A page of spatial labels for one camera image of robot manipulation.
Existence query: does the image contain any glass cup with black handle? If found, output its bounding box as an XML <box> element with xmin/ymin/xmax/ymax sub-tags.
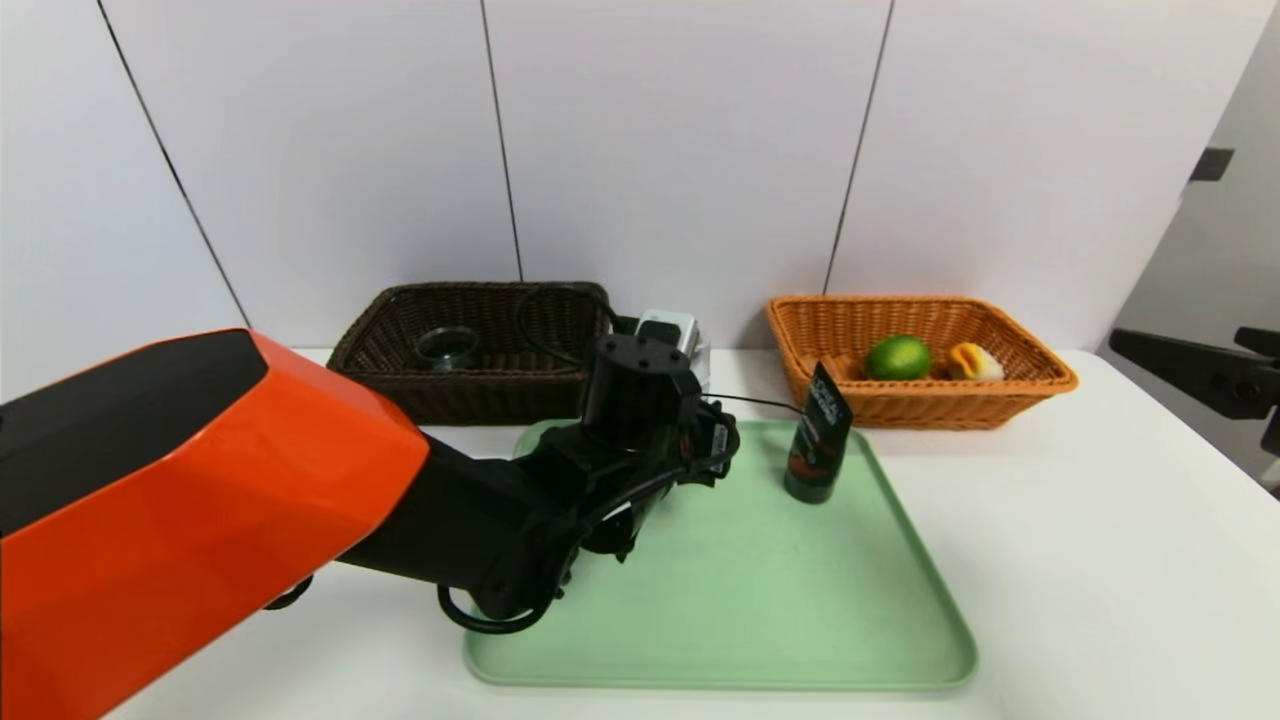
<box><xmin>414</xmin><ymin>326</ymin><xmax>481</xmax><ymax>373</ymax></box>

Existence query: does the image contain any orange wicker basket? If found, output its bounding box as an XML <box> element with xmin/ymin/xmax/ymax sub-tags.
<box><xmin>766</xmin><ymin>295</ymin><xmax>1079</xmax><ymax>431</ymax></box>

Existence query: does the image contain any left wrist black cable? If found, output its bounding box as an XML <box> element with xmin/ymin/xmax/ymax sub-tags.
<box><xmin>437</xmin><ymin>285</ymin><xmax>806</xmax><ymax>636</ymax></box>

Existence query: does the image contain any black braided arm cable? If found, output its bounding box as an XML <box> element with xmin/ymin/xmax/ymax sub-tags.
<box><xmin>263</xmin><ymin>575</ymin><xmax>316</xmax><ymax>611</ymax></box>

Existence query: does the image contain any green citrus fruit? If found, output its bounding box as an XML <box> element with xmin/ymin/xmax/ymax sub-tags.
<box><xmin>865</xmin><ymin>334</ymin><xmax>933</xmax><ymax>382</ymax></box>

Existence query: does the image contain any dark brown wicker basket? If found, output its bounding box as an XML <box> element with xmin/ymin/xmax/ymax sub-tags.
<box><xmin>327</xmin><ymin>281</ymin><xmax>612</xmax><ymax>426</ymax></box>

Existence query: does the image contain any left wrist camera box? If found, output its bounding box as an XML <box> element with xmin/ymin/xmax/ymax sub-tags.
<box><xmin>637</xmin><ymin>310</ymin><xmax>698</xmax><ymax>353</ymax></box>

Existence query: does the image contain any light green plastic tray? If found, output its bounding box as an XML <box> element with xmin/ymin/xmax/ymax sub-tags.
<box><xmin>462</xmin><ymin>418</ymin><xmax>979</xmax><ymax>693</ymax></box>

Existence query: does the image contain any black cosmetic tube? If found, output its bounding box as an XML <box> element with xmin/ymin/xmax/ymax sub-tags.
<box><xmin>783</xmin><ymin>362</ymin><xmax>854</xmax><ymax>505</ymax></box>

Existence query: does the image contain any orange and white bun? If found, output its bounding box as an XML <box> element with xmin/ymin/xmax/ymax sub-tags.
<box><xmin>947</xmin><ymin>342</ymin><xmax>1005</xmax><ymax>383</ymax></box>

